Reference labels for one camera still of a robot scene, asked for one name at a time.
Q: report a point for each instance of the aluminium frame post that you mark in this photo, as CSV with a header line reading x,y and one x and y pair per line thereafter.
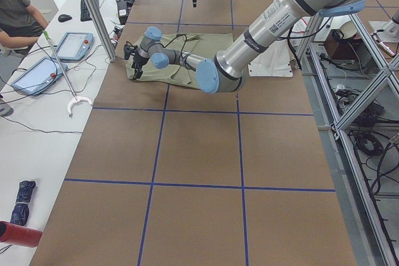
x,y
101,30

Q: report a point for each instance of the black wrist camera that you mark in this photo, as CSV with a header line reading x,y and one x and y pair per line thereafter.
x,y
129,50

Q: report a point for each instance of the black computer mouse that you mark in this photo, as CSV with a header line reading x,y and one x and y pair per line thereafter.
x,y
64,18

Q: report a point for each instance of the red cylinder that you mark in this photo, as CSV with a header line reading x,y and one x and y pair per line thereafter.
x,y
19,235

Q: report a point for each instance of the aluminium frame rail structure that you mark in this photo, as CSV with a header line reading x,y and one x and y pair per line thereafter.
x,y
353,64

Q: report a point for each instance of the black keyboard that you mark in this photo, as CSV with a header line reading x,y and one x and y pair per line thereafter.
x,y
84,11

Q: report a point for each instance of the near blue teach pendant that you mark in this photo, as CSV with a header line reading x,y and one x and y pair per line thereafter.
x,y
39,77

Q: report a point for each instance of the black power adapter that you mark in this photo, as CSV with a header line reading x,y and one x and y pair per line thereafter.
x,y
122,11

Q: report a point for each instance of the person in dark shirt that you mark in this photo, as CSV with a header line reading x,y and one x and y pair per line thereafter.
x,y
21,25

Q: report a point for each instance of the far blue teach pendant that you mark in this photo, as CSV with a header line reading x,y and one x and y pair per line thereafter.
x,y
74,46

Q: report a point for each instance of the folded dark blue umbrella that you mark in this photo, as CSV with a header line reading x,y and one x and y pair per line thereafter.
x,y
20,213

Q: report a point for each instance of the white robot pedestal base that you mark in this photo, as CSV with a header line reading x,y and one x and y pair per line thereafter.
x,y
274,62

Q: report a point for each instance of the olive green long-sleeve shirt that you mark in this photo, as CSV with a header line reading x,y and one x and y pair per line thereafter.
x,y
202,44

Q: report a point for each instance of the reacher grabber stick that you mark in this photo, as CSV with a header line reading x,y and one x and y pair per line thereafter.
x,y
75,97

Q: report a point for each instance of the blue teach pendant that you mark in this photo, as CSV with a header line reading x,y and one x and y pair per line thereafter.
x,y
74,46
39,77

